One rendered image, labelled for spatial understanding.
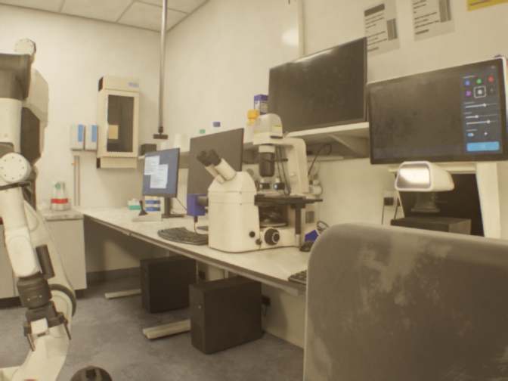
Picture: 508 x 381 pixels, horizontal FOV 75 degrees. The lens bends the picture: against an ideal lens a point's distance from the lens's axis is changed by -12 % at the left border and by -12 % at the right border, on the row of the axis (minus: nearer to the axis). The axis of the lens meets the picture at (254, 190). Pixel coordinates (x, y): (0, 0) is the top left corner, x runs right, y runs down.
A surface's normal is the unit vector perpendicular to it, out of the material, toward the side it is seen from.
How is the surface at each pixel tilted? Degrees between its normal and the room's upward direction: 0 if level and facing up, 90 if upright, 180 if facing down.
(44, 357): 90
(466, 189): 116
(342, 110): 86
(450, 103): 93
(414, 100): 93
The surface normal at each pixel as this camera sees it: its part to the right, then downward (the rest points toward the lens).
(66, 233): 0.61, 0.02
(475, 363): -0.88, 0.01
